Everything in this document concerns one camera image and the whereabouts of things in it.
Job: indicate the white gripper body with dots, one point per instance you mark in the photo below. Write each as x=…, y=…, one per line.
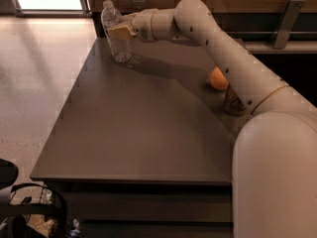
x=143, y=25

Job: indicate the clear plastic water bottle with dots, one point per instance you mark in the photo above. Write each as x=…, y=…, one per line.
x=111, y=17

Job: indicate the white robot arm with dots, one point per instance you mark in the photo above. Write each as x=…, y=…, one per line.
x=274, y=167

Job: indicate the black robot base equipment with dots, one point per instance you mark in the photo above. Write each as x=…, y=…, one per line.
x=29, y=218

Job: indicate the orange fruit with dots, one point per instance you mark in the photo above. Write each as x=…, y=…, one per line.
x=217, y=79

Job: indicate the gold soda can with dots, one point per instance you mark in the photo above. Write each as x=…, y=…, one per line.
x=232, y=104

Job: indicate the grey metal bracket left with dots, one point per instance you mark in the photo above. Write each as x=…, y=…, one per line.
x=139, y=5

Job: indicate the grey metal bracket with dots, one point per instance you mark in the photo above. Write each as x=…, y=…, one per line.
x=287, y=22
x=139, y=5

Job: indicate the grey horizontal rail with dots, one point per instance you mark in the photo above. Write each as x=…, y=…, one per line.
x=269, y=33

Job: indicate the bright window frame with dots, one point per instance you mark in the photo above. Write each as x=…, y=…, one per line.
x=51, y=8

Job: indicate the grey metal bracket right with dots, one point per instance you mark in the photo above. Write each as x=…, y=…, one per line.
x=287, y=22

